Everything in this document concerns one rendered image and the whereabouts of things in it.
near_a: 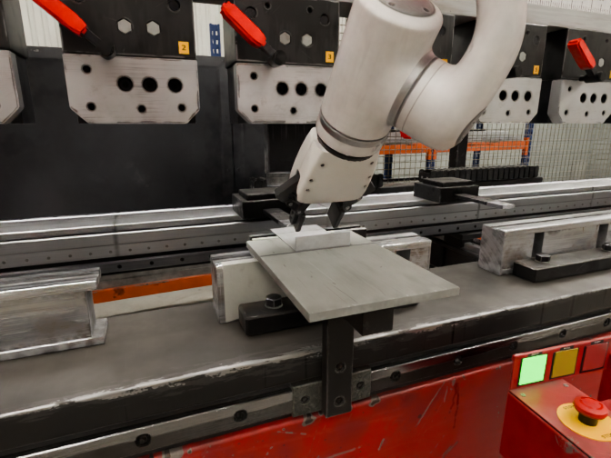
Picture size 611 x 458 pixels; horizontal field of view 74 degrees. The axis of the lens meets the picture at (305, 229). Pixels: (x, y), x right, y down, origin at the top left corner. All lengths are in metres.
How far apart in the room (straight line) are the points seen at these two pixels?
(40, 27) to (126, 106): 4.25
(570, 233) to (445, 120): 0.68
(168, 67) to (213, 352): 0.37
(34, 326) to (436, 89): 0.57
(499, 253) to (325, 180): 0.49
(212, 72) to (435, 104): 0.81
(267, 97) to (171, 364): 0.38
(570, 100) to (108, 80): 0.78
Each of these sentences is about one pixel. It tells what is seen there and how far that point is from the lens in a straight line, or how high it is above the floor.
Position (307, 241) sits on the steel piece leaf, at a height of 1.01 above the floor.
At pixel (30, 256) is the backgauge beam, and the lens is 0.90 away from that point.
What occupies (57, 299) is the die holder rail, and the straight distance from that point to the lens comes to 0.64.
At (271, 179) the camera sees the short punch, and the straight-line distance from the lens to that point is 0.64.
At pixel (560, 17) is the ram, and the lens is 0.92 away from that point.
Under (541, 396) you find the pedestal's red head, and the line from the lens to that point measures 0.74.
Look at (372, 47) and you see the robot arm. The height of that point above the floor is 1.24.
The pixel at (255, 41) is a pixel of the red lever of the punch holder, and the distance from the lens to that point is 0.56.
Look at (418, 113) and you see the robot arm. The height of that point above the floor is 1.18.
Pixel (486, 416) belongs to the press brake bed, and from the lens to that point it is 0.86.
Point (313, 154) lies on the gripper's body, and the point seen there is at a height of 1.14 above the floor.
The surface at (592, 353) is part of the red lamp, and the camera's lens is 0.82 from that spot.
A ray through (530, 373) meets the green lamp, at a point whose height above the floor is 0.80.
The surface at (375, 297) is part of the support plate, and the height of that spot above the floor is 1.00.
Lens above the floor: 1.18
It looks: 15 degrees down
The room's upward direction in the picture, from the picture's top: straight up
